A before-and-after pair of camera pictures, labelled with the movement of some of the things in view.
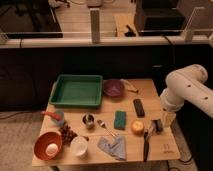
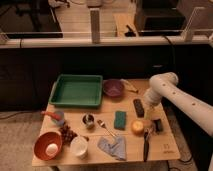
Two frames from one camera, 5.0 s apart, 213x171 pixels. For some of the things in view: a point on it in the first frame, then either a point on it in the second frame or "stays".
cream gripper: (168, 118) → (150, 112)
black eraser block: (139, 108) stays
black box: (159, 18) stays
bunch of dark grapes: (67, 135) stays
